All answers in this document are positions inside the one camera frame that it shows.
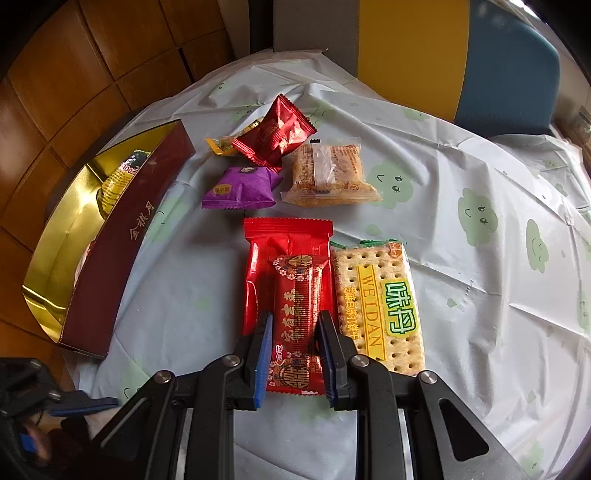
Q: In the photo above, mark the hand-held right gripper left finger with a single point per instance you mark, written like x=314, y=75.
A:
x=261, y=360

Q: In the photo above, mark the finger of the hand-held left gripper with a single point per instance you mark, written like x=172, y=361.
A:
x=85, y=405
x=27, y=443

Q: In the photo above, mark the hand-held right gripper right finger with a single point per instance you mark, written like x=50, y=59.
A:
x=328, y=364

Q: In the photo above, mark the red patterned snack bar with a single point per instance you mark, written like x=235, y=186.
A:
x=295, y=300

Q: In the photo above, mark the maroon and gold tin box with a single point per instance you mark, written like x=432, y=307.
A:
x=129, y=240

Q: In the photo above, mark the purple snack packet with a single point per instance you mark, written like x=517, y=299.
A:
x=240, y=189

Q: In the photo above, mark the clear rice cake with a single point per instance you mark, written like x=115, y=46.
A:
x=323, y=175

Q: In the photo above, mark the orange clear seed packet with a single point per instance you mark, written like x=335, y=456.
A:
x=224, y=144

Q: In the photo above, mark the dark red foil packet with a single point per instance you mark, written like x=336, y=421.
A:
x=277, y=129

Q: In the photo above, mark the green yellow cracker packet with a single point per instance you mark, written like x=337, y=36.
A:
x=369, y=295

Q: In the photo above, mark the large red snack packet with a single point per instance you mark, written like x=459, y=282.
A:
x=268, y=244

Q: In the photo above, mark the white cloud print tablecloth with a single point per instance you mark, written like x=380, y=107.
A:
x=461, y=277

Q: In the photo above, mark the yellow black snack bag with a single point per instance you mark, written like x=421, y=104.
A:
x=117, y=184

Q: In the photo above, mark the yellow blue grey chair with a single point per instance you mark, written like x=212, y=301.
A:
x=415, y=37

